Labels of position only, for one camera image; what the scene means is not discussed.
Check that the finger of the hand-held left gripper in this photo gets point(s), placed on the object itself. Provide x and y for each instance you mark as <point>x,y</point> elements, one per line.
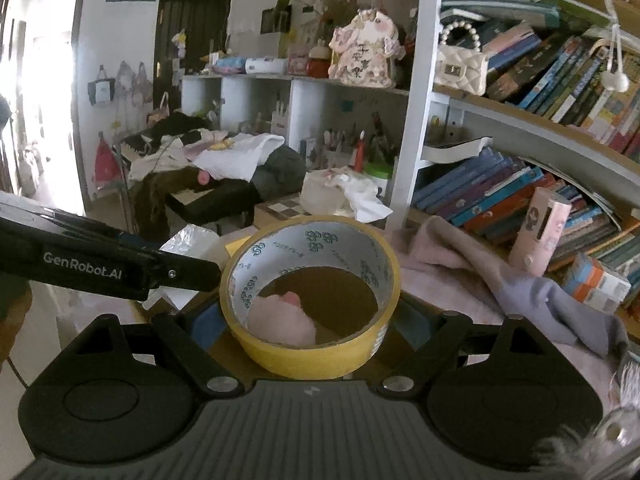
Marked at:
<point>150,270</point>
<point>142,242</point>

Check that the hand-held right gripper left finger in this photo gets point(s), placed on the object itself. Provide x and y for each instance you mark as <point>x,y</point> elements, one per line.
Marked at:
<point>207,327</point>

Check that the orange blue white carton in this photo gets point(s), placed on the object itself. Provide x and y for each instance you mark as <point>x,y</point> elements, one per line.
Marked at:
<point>597,282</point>

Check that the white quilted handbag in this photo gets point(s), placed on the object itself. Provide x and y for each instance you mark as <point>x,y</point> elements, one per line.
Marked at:
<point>460,67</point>

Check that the pile of clothes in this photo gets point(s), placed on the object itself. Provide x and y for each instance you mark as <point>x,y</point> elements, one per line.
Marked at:
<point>235,160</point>

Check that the white bookshelf frame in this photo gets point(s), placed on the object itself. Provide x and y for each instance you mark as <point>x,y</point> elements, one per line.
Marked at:
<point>415,110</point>

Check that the pink plush toy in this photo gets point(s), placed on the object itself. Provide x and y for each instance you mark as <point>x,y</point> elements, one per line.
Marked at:
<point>282,322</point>

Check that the pink carton box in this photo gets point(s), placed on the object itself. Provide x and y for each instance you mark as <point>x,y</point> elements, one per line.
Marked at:
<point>540,230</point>

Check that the white lying book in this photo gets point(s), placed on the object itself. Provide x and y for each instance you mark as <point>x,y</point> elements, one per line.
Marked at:
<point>455,150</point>

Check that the white cloth bag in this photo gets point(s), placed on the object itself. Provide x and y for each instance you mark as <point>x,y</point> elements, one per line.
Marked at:
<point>340,195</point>

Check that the white cubby shelf unit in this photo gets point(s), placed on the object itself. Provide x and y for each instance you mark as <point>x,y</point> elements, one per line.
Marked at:
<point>300,105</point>

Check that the grey and pink scarf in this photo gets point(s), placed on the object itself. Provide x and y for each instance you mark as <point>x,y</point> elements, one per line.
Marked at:
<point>550,305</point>

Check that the row of slanted books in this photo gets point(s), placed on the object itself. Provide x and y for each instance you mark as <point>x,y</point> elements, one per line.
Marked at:
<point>565,75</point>

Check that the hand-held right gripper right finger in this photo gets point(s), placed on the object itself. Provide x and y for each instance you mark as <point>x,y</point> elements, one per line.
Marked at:
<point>412,322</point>

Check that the long row of colourful books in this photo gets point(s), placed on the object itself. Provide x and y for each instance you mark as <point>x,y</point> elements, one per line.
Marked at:
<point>480,195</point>

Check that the pink floral plush decoration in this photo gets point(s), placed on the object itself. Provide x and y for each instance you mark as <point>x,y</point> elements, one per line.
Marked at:
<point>365,55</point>

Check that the dark tote bag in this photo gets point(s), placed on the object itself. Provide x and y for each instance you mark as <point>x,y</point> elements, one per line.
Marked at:
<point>102,87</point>

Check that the yellow tape roll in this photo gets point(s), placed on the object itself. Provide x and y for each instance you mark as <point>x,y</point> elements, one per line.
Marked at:
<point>300,360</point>

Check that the white hanging ornament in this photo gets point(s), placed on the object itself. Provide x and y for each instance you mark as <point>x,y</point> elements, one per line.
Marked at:
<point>616,80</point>

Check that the grey furry fabric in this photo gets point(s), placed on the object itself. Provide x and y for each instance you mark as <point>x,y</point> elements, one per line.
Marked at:
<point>590,445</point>

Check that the silver foil sheet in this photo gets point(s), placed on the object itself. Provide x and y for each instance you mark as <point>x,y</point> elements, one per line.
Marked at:
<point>192,245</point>

